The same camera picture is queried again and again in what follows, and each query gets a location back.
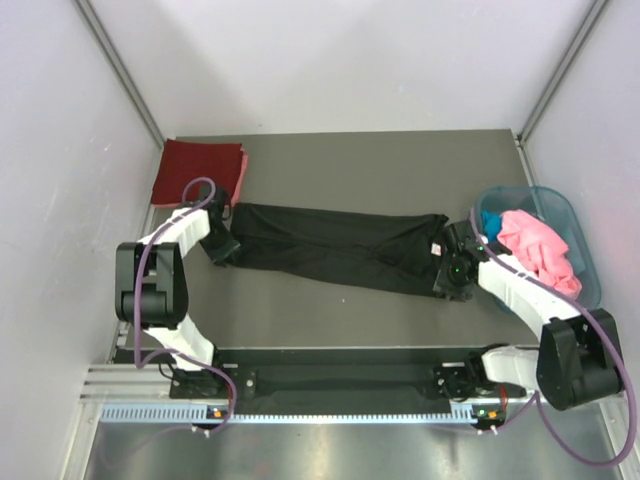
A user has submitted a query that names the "black t shirt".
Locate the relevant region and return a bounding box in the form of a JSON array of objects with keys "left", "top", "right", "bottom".
[{"left": 231, "top": 203, "right": 448, "bottom": 298}]

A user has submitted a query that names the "right aluminium corner post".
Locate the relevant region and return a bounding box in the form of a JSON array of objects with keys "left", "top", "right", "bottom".
[{"left": 517, "top": 0, "right": 614, "bottom": 146}]

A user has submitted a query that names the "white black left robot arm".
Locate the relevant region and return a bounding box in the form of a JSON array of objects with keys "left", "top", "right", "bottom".
[{"left": 115, "top": 200, "right": 239, "bottom": 397}]

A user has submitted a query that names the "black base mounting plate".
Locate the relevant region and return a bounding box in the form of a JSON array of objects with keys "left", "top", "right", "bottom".
[{"left": 168, "top": 348, "right": 526, "bottom": 415}]

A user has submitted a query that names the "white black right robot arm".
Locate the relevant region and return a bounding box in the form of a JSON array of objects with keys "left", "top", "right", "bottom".
[{"left": 432, "top": 220, "right": 625, "bottom": 411}]

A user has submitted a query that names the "folded dark red t shirt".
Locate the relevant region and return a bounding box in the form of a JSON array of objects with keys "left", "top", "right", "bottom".
[{"left": 150, "top": 140, "right": 248, "bottom": 208}]

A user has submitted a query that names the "blue t shirt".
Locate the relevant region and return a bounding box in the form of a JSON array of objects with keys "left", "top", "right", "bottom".
[{"left": 481, "top": 210, "right": 502, "bottom": 243}]

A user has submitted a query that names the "aluminium corner post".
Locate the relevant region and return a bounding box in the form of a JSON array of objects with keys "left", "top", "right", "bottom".
[
  {"left": 517, "top": 0, "right": 614, "bottom": 146},
  {"left": 71, "top": 0, "right": 165, "bottom": 149}
]

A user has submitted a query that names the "left aluminium corner post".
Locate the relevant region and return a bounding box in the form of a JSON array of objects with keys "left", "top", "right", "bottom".
[{"left": 71, "top": 0, "right": 165, "bottom": 149}]

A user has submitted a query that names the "teal plastic laundry basket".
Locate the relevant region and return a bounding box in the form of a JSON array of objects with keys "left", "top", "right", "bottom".
[{"left": 475, "top": 186, "right": 601, "bottom": 309}]

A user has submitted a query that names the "grey slotted cable duct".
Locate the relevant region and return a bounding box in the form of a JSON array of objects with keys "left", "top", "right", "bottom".
[{"left": 100, "top": 403, "right": 504, "bottom": 426}]

